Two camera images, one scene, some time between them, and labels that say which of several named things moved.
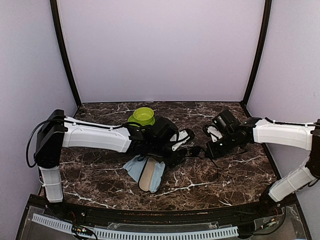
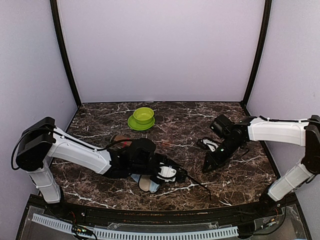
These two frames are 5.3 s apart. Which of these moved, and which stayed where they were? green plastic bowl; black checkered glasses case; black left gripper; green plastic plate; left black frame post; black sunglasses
Moved: black left gripper; black sunglasses
Stayed: green plastic bowl; black checkered glasses case; left black frame post; green plastic plate
